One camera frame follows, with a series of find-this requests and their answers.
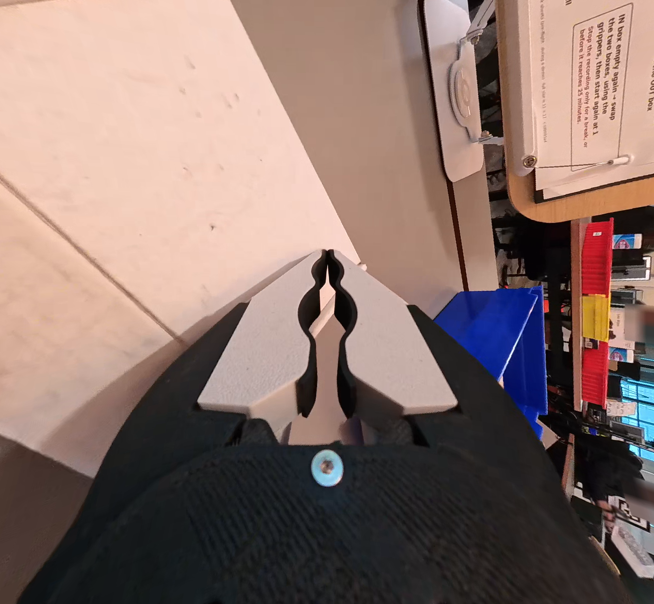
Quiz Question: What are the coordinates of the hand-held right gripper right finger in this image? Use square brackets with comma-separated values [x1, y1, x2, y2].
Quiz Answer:
[329, 249, 459, 445]

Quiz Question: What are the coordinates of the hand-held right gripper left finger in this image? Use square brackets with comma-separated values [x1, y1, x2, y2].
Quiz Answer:
[197, 250, 329, 445]

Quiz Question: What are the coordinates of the blue plastic bin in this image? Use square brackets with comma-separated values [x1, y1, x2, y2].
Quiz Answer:
[434, 286, 550, 442]

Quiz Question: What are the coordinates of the white cardboard box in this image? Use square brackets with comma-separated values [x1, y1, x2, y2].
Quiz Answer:
[0, 0, 369, 477]

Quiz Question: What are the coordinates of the red plastic bin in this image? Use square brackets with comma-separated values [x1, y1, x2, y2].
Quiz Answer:
[581, 218, 615, 298]
[581, 341, 610, 405]

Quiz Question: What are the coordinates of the yellow plastic bin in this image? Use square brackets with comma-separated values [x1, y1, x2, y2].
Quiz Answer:
[582, 293, 612, 343]

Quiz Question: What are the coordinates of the wooden instruction board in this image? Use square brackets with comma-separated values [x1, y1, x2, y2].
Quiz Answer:
[492, 0, 654, 224]

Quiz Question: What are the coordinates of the white printed carton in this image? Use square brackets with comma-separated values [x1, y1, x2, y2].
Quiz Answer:
[608, 307, 637, 364]

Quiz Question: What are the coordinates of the white instruction sheet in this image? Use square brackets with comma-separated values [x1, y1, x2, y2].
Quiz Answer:
[503, 0, 654, 203]

